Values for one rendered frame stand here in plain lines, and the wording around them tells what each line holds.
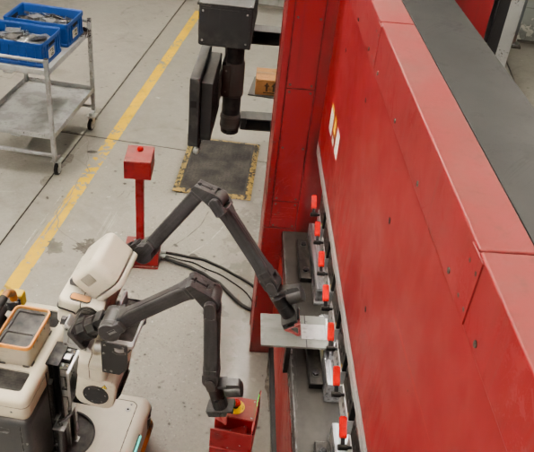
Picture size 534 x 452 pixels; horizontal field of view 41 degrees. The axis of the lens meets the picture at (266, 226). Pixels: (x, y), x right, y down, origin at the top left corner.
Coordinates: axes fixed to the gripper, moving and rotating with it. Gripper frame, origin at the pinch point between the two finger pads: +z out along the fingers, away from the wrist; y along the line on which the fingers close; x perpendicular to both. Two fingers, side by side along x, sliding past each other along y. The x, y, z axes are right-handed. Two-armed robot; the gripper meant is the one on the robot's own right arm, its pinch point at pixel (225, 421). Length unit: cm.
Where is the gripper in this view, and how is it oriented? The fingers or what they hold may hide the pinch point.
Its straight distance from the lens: 275.9
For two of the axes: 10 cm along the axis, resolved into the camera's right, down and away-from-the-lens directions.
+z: 1.7, 8.3, 5.3
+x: 1.5, -5.6, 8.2
